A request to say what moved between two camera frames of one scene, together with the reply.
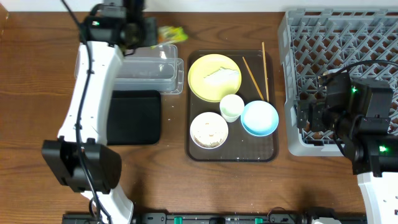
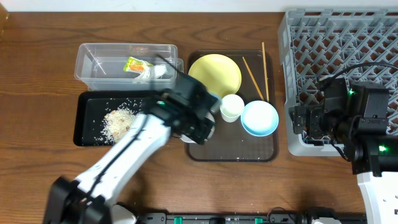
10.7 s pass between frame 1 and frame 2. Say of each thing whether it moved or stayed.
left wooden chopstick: stayed
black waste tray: stayed
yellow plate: stayed
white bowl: moved
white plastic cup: stayed
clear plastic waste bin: stayed
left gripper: moved
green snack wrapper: moved
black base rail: stayed
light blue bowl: stayed
